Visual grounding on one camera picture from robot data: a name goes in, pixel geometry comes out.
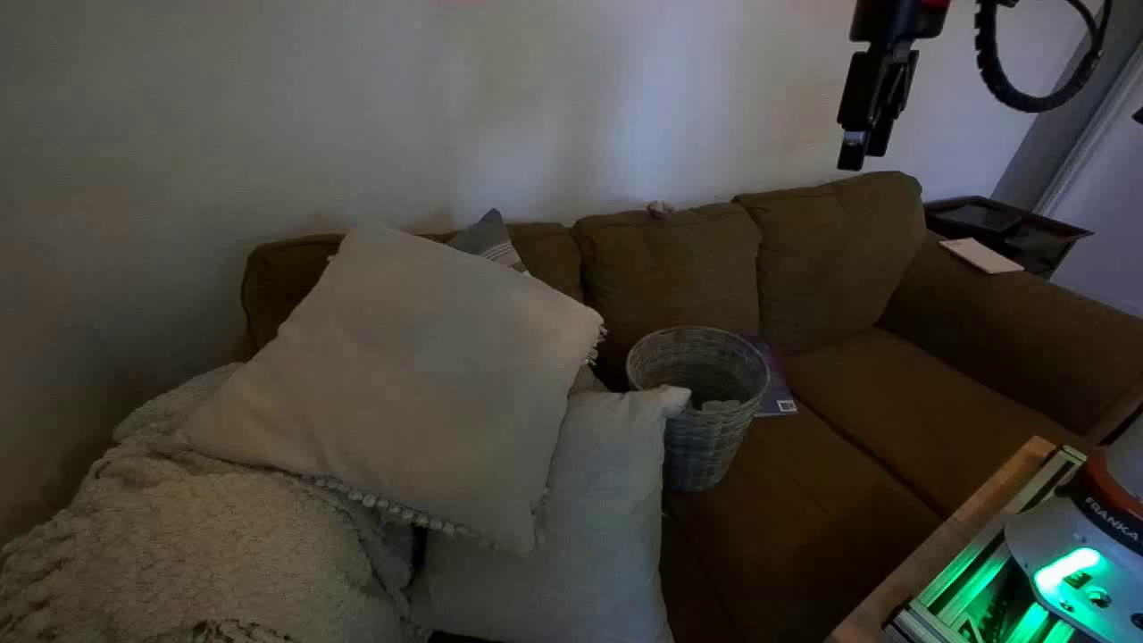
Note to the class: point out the wooden cart with metal rail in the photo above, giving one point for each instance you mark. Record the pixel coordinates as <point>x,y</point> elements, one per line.
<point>953,548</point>

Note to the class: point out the blue book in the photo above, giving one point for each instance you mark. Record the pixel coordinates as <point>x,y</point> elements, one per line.
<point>781,394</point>

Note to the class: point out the grey wicker basket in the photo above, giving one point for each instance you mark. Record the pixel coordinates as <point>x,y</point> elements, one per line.
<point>700,451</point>

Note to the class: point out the brown fabric couch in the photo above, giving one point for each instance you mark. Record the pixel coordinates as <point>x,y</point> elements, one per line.
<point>859,478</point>

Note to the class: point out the grey pillow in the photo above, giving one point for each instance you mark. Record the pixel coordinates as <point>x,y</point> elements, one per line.
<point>488,236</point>

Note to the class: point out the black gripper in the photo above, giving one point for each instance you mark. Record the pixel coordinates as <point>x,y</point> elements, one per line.
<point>881,82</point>

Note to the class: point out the white paper sheet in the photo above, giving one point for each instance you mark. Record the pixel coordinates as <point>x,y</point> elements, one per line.
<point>982,254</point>

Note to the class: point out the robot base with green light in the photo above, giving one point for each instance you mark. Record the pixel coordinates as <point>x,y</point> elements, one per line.
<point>1078,573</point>

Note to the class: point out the white square pillow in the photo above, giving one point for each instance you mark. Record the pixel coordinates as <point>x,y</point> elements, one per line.
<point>593,537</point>

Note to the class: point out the black side table tray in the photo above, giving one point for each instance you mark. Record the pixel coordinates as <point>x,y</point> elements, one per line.
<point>1005,225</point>

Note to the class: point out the cream knitted blanket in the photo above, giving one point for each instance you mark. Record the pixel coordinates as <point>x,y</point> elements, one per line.
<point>181,548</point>

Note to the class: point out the large cream square pillow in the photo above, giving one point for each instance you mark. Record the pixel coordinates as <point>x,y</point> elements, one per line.
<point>406,380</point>

